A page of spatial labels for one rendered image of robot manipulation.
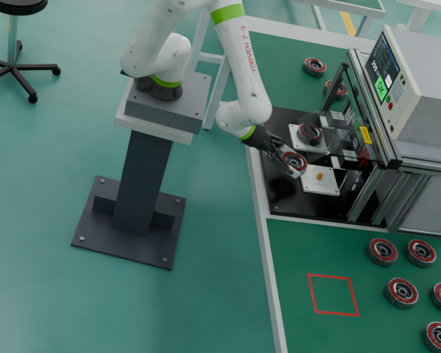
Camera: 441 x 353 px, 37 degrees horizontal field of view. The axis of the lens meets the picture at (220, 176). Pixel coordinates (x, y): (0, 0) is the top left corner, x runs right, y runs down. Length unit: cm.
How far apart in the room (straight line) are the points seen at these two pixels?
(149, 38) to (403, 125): 94
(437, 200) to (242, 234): 117
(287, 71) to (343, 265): 117
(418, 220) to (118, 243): 138
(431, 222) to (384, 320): 51
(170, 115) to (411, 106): 93
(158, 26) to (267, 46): 116
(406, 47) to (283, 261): 91
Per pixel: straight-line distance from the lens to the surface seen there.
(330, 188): 263
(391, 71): 251
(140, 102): 263
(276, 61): 327
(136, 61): 244
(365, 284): 240
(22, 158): 350
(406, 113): 236
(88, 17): 463
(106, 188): 338
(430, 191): 253
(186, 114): 263
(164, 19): 225
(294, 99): 306
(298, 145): 275
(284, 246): 237
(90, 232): 318
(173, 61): 255
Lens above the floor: 244
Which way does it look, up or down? 42 degrees down
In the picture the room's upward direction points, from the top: 20 degrees clockwise
